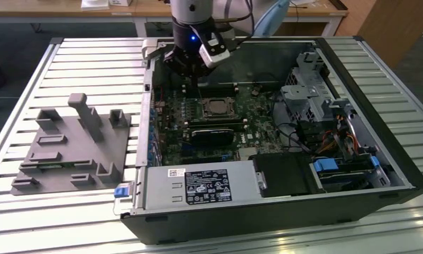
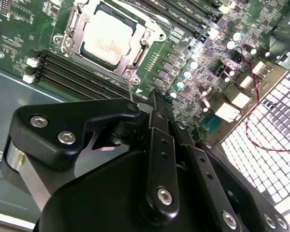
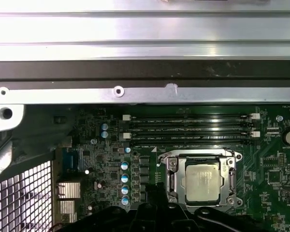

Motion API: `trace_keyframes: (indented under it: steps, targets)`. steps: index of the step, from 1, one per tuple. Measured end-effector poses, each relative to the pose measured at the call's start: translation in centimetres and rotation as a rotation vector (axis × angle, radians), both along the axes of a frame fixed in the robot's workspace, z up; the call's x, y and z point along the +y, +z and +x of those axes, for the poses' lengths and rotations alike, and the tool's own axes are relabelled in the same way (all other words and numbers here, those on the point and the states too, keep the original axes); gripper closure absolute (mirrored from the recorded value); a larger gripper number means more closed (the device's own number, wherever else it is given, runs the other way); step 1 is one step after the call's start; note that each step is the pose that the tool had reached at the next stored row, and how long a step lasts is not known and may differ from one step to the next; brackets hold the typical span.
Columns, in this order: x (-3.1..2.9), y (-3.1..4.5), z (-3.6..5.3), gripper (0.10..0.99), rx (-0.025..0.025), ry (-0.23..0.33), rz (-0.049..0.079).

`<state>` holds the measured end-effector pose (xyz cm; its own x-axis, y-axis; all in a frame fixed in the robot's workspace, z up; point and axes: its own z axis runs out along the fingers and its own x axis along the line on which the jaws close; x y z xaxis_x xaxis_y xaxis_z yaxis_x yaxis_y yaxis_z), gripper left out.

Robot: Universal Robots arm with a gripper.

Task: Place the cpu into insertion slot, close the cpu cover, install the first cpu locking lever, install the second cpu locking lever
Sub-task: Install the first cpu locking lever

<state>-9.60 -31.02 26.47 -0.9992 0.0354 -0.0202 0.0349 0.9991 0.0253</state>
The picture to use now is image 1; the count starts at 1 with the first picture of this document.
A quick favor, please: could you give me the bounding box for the black graphics card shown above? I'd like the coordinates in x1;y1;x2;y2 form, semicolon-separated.
190;128;235;146

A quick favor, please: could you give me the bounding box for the blue case latch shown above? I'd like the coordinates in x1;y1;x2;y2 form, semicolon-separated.
112;183;134;198

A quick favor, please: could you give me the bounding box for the silver chipset heatsink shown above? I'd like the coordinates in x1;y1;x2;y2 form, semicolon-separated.
238;147;259;160

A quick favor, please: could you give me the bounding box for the pale grey case bracket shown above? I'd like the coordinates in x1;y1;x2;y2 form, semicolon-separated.
140;39;167;58

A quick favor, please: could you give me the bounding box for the CPU socket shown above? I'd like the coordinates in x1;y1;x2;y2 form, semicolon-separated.
199;96;238;119

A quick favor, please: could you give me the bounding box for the black power supply label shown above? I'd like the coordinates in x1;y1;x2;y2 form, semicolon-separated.
183;169;234;205

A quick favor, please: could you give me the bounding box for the green motherboard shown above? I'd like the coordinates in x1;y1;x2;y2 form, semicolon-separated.
150;84;280;166

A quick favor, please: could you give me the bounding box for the silver socket cover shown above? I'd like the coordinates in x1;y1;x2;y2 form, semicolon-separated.
203;98;235;117

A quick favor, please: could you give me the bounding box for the black cable bundle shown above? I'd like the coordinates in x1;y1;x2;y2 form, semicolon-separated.
271;120;320;155

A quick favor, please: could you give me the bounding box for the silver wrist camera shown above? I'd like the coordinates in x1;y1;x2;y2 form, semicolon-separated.
198;39;231;68

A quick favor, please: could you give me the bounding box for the grey parts rack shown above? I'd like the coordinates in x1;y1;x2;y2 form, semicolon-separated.
10;92;132;197

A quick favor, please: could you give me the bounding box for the silver power supply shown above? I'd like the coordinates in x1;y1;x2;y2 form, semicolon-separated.
139;160;260;210

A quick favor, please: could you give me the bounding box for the black PC case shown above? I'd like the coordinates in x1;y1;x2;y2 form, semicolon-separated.
118;35;423;246

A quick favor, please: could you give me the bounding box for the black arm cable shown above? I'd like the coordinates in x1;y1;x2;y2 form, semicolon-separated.
210;0;256;51

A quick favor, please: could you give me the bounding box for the silver CPU chip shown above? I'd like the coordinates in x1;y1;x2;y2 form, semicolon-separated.
210;102;230;113

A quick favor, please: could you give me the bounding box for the hard disk in blue carrier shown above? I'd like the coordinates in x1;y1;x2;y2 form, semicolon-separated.
311;156;373;191

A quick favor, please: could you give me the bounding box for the black plastic shroud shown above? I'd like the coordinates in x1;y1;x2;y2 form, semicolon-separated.
251;153;320;198

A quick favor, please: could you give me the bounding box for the wooden desk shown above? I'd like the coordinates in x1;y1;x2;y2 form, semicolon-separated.
0;0;348;38

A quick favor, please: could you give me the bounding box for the pale blue teach pendant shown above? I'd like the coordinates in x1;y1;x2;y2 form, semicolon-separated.
254;0;290;37

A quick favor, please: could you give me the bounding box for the coloured wire bundle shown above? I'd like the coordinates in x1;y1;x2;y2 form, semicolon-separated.
316;131;360;155

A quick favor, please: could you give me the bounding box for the brown wooden cabinet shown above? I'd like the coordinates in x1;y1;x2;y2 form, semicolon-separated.
333;0;423;69

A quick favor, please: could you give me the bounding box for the silver drive cage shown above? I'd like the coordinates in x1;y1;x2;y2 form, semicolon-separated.
279;51;351;126

